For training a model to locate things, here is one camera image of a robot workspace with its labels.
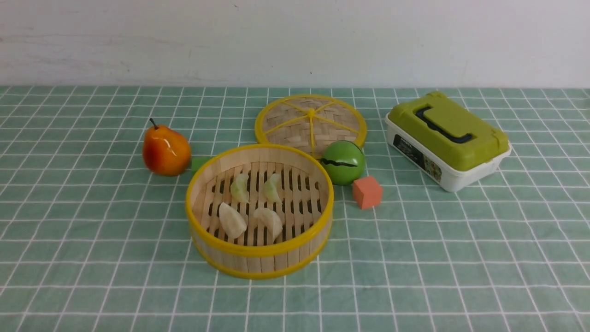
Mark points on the red yellow toy pear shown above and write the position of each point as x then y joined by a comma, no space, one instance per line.
165,152

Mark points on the green checkered tablecloth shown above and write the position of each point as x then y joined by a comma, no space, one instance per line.
91,241

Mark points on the green toy watermelon ball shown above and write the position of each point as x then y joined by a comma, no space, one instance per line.
344,162

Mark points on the pale green dumpling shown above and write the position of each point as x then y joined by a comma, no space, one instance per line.
271,187
239,188

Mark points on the green lid white lunch box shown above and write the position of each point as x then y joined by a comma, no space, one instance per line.
450,144

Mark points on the woven bamboo steamer lid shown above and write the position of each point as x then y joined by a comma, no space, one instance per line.
309,123

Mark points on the orange foam cube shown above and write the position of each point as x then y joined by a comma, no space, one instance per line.
367,192

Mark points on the white dumpling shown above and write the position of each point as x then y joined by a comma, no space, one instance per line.
270,220
231,221

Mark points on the bamboo steamer tray yellow rim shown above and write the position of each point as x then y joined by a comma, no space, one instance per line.
306,211

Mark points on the green block behind steamer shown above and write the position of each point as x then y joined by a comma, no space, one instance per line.
198,162

